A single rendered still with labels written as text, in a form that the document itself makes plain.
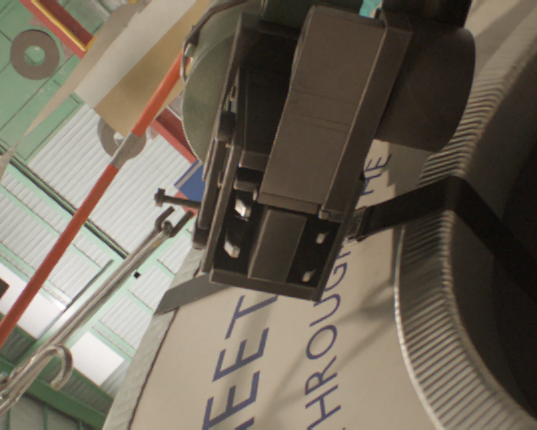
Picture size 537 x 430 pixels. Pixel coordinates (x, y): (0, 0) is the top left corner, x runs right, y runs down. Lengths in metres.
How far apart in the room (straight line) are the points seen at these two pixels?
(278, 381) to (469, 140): 0.22
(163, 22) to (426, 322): 4.67
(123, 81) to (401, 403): 4.66
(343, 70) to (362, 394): 0.18
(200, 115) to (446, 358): 0.27
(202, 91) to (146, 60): 4.45
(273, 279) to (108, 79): 4.59
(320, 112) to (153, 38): 4.65
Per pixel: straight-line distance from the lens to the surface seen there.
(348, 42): 0.42
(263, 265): 0.50
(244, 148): 0.47
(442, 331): 0.47
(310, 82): 0.43
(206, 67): 0.59
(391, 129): 0.46
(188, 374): 0.65
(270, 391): 0.55
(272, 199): 0.47
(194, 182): 9.43
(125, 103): 5.05
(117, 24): 1.22
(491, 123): 0.61
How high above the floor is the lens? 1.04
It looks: level
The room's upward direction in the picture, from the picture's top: 136 degrees counter-clockwise
